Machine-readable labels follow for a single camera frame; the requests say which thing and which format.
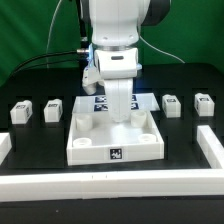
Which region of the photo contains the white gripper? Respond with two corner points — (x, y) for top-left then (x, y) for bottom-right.
(82, 48), (138, 122)

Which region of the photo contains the white square tabletop part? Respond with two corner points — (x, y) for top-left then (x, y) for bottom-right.
(66, 110), (164, 166)

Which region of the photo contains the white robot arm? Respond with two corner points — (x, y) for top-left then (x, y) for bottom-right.
(80, 0), (171, 122)

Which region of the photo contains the white sheet with markers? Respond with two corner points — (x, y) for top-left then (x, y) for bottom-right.
(73, 93), (160, 113)

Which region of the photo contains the green backdrop curtain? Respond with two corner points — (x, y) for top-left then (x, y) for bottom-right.
(0, 0), (224, 85)

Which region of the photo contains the white obstacle fence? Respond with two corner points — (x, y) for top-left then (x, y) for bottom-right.
(0, 125), (224, 202)

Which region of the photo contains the black cable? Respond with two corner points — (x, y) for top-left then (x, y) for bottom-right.
(9, 49), (91, 78)

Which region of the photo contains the white thin cable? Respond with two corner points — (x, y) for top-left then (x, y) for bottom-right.
(45, 0), (64, 69)

